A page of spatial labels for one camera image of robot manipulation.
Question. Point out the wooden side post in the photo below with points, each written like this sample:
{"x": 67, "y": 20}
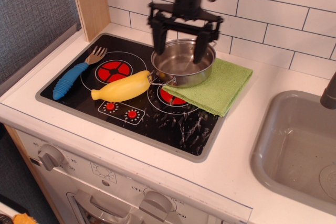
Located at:
{"x": 94, "y": 17}

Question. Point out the oven door handle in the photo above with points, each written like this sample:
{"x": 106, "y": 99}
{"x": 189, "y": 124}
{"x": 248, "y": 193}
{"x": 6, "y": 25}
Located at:
{"x": 103, "y": 209}

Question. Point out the grey timer knob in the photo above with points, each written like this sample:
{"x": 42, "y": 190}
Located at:
{"x": 50, "y": 157}

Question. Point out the silver metal pot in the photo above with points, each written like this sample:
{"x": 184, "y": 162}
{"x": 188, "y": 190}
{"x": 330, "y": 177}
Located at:
{"x": 175, "y": 66}

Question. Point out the grey faucet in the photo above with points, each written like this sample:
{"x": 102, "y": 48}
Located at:
{"x": 328, "y": 98}

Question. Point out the yellow plastic banana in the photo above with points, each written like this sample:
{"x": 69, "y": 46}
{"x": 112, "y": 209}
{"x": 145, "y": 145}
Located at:
{"x": 124, "y": 89}

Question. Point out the grey oven knob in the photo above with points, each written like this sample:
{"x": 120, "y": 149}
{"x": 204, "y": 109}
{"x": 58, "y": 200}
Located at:
{"x": 156, "y": 205}

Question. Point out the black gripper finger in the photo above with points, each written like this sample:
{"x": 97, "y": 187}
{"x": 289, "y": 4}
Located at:
{"x": 159, "y": 32}
{"x": 204, "y": 37}

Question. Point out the yellow object at corner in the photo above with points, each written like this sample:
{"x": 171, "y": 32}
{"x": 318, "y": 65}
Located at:
{"x": 23, "y": 219}

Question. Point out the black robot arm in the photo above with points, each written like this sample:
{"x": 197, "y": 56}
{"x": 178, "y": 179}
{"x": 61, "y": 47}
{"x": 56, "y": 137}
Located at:
{"x": 185, "y": 16}

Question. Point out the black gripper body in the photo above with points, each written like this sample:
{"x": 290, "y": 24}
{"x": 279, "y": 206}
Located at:
{"x": 186, "y": 16}

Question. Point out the black toy stovetop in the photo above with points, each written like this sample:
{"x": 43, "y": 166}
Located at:
{"x": 155, "y": 118}

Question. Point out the blue handled toy fork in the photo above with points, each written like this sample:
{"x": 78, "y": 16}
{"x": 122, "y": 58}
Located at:
{"x": 65, "y": 83}

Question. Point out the grey plastic sink basin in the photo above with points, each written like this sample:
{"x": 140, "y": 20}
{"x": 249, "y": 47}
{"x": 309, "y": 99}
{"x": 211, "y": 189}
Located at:
{"x": 294, "y": 154}

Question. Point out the green cloth napkin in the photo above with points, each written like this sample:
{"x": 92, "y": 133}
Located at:
{"x": 217, "y": 94}

